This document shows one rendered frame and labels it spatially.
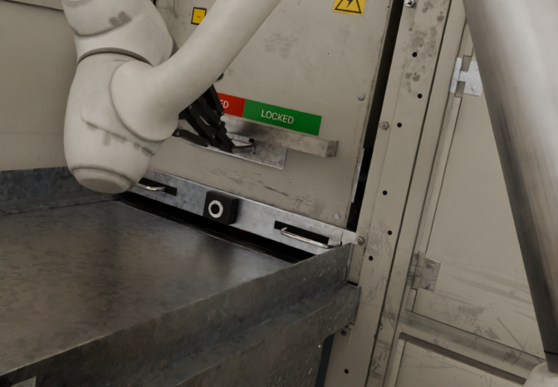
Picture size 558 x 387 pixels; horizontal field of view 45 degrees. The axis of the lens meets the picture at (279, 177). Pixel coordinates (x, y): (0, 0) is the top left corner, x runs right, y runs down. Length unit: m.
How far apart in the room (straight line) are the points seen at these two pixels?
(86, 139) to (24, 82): 0.59
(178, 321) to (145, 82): 0.27
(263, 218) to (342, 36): 0.35
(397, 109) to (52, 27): 0.69
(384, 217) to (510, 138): 0.68
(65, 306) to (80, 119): 0.23
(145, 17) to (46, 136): 0.57
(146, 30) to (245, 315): 0.39
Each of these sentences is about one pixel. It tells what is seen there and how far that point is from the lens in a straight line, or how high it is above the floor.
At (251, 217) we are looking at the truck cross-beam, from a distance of 1.24.
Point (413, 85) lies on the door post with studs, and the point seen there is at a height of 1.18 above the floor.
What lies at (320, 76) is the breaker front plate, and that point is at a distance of 1.18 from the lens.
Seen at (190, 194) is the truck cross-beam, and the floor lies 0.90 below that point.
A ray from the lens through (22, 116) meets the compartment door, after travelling 1.40.
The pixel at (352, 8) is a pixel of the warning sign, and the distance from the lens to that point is 1.16.
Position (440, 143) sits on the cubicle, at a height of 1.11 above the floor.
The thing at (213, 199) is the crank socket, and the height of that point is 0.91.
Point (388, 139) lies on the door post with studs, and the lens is 1.08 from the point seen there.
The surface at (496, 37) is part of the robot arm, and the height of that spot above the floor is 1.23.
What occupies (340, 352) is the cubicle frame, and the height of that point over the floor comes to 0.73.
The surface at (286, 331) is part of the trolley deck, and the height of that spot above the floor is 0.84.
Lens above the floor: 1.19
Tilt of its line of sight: 10 degrees down
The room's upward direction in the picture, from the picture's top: 11 degrees clockwise
